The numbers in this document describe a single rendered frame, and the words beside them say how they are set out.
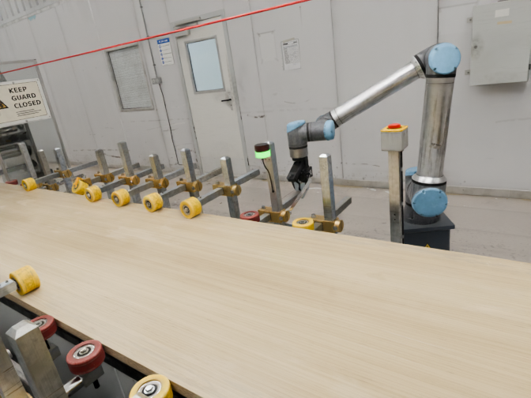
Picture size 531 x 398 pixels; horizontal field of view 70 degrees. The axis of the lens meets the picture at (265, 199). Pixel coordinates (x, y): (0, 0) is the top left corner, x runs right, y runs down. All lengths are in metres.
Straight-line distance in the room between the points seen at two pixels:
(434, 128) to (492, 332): 1.04
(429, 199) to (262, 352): 1.19
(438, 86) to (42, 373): 1.60
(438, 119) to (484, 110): 2.18
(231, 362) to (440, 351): 0.42
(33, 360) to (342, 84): 3.90
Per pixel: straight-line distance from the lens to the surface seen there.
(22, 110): 3.71
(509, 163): 4.05
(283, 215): 1.62
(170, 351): 0.95
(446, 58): 1.75
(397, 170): 1.35
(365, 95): 1.89
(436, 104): 1.78
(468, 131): 4.01
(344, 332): 0.91
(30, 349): 0.73
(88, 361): 1.02
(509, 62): 3.66
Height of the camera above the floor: 1.48
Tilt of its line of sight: 20 degrees down
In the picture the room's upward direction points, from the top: 8 degrees counter-clockwise
